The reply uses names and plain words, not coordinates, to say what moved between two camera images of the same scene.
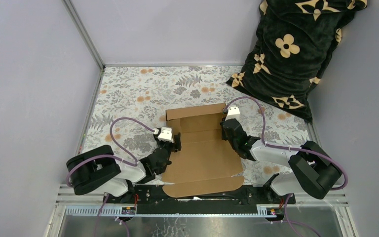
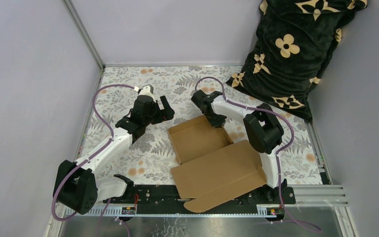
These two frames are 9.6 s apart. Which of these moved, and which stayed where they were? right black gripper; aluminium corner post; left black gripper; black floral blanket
Moved: left black gripper; right black gripper
Stayed: aluminium corner post; black floral blanket
